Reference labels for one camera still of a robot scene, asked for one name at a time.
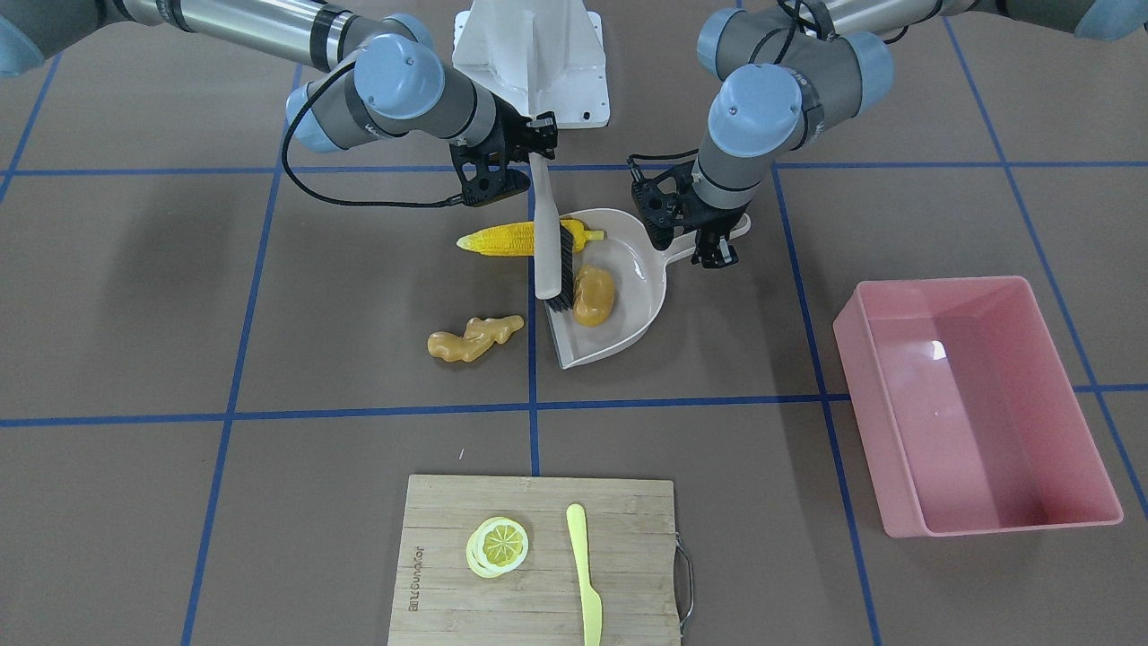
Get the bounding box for brown toy potato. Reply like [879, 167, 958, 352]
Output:
[573, 263, 615, 327]

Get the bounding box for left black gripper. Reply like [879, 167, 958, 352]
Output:
[628, 153, 746, 268]

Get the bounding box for beige plastic dustpan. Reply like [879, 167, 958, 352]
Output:
[544, 208, 752, 371]

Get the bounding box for beige hand brush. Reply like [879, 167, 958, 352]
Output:
[529, 153, 574, 312]

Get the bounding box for yellow toy corn cob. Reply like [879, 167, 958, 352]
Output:
[456, 218, 605, 257]

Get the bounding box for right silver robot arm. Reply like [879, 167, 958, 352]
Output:
[3, 1, 558, 207]

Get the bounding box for wooden cutting board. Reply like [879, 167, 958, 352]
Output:
[387, 475, 682, 645]

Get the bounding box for yellow lemon slices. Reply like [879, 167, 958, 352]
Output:
[465, 517, 529, 578]

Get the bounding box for yellow plastic knife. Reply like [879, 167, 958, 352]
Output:
[566, 503, 604, 645]

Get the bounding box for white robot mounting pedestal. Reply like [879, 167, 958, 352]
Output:
[452, 1, 611, 129]

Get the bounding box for pink plastic bin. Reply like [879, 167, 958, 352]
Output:
[833, 275, 1124, 538]

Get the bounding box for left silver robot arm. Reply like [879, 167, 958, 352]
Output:
[628, 1, 1147, 268]

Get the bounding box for tan toy ginger root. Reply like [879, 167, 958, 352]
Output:
[426, 316, 525, 363]

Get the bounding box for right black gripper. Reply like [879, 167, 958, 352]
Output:
[448, 98, 558, 207]

